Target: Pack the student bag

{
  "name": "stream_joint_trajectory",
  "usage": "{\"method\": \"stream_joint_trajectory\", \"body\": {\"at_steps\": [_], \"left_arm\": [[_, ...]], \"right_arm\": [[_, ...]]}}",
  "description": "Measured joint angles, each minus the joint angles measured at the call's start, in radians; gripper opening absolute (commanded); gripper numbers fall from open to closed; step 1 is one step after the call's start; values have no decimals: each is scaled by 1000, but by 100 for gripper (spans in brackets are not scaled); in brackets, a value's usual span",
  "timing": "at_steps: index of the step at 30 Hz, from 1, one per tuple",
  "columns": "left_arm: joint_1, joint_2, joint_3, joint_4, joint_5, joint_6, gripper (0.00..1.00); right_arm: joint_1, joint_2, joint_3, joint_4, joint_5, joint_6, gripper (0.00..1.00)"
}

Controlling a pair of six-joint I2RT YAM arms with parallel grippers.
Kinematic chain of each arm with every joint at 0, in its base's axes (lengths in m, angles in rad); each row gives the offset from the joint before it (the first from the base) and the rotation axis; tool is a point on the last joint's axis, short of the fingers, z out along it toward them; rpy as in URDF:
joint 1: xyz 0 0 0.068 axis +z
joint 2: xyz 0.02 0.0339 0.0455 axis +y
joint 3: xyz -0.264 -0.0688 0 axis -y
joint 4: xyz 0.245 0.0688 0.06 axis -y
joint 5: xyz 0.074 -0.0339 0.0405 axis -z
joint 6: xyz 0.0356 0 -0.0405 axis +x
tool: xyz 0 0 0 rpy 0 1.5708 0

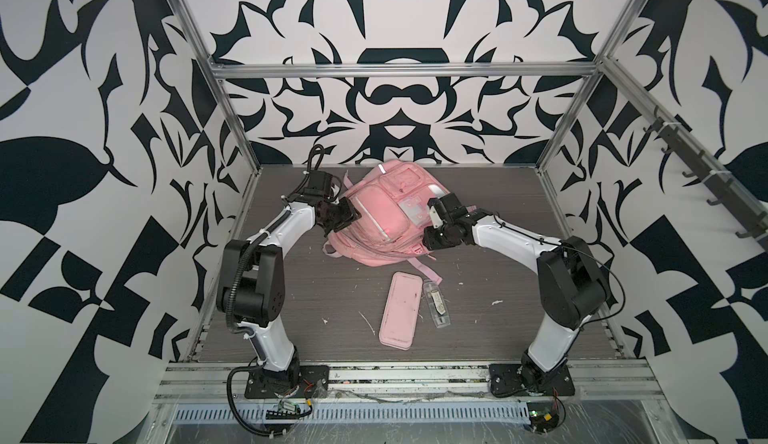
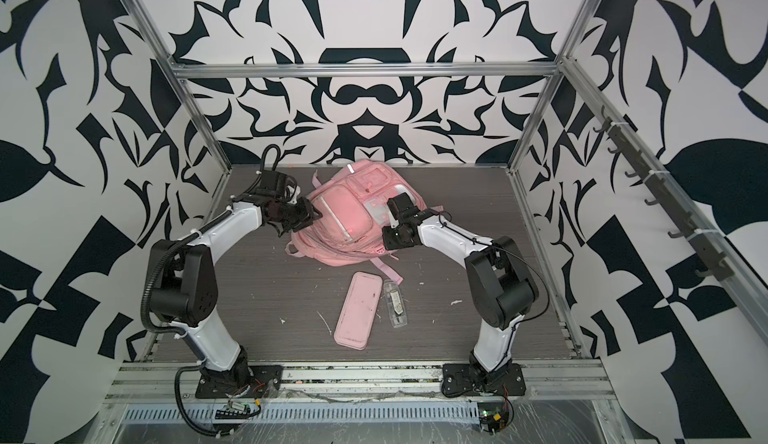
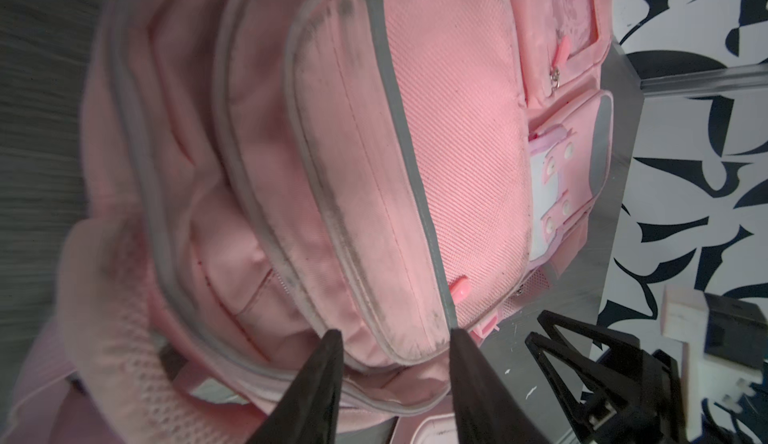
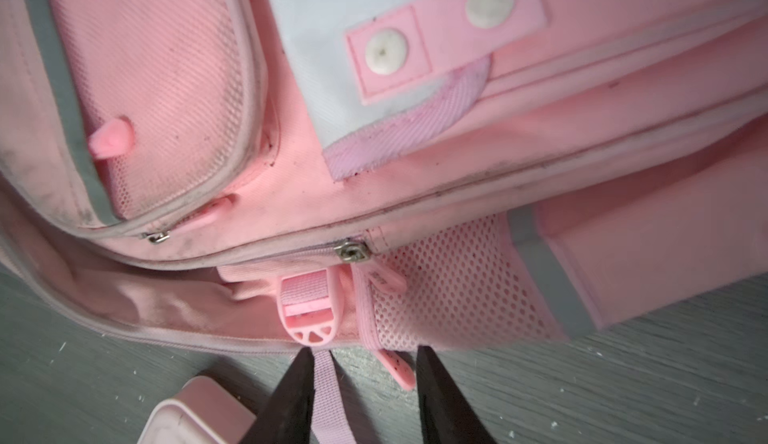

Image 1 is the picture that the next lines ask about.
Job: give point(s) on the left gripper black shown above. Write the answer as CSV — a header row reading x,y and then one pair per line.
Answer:
x,y
349,214

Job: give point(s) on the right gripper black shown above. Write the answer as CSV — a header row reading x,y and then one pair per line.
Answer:
x,y
429,242

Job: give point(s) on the pink student backpack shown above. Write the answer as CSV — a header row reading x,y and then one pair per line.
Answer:
x,y
392,203

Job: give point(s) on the pink pencil case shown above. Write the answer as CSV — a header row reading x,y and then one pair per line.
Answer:
x,y
401,311

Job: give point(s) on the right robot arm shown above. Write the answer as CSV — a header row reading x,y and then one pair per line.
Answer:
x,y
572,288

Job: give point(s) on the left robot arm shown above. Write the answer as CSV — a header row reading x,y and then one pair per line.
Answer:
x,y
252,286

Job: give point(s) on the clear plastic eraser case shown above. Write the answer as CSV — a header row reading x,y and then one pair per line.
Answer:
x,y
436,304

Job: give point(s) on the left circuit board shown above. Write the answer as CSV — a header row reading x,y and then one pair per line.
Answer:
x,y
289,411

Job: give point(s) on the circuit board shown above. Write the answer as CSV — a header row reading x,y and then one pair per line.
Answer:
x,y
544,420
289,411

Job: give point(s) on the right circuit board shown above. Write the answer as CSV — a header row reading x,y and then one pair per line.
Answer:
x,y
544,420

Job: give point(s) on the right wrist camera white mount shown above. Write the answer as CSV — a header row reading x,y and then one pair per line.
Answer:
x,y
435,213

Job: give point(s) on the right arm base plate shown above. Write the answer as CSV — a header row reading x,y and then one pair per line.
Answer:
x,y
517,380

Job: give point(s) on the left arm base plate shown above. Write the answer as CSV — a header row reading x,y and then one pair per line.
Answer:
x,y
265,384

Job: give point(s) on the aluminium frame rail front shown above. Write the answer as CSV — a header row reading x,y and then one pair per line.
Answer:
x,y
613,379

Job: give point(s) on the wall hook rail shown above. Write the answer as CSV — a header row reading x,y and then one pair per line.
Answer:
x,y
703,167

